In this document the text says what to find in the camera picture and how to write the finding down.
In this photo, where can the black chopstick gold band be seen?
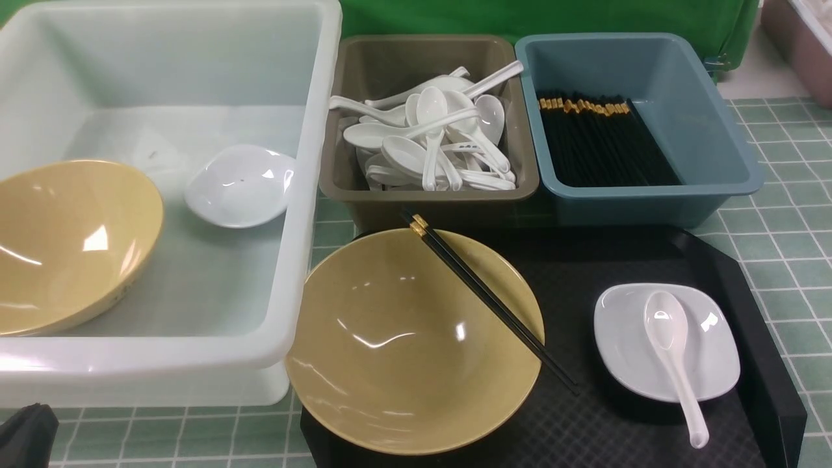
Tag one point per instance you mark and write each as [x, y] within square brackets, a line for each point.
[553, 366]

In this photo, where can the yellow noodle bowl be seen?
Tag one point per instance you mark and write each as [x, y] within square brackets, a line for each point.
[393, 352]

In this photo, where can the white soup spoon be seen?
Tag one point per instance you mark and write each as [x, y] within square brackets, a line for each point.
[667, 330]

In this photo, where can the white square dish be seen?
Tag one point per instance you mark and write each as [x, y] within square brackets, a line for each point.
[711, 358]

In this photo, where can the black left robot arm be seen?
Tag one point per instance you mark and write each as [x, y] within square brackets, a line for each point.
[27, 437]

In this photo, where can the yellow bowl in tub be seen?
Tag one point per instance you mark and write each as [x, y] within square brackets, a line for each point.
[75, 237]

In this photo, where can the white spoon left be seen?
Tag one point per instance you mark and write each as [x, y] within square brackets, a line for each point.
[396, 117]

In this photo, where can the white spoon centre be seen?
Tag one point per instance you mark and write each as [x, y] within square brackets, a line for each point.
[433, 106]

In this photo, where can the white spoon right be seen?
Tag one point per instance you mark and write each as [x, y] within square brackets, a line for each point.
[492, 117]

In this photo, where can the white spoon top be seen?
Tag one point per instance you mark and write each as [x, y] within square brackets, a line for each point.
[444, 82]

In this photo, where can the brown plastic bin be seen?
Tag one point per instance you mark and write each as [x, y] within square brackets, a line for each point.
[375, 67]

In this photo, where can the white dish in tub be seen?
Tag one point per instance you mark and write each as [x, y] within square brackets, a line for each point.
[243, 186]

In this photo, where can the pile of black chopsticks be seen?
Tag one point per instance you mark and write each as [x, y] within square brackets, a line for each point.
[601, 142]

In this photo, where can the blue plastic bin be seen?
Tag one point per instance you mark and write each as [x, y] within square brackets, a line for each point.
[668, 84]

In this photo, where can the large white plastic tub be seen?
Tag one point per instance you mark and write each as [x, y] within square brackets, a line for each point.
[164, 86]

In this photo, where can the green cloth backdrop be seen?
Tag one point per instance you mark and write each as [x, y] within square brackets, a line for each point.
[717, 30]

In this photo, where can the black serving tray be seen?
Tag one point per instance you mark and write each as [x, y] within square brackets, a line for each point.
[551, 279]

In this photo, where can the pink bin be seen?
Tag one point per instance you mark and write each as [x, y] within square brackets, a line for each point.
[803, 42]

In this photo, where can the white spoon long handle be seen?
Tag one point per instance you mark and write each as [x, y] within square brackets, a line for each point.
[495, 79]

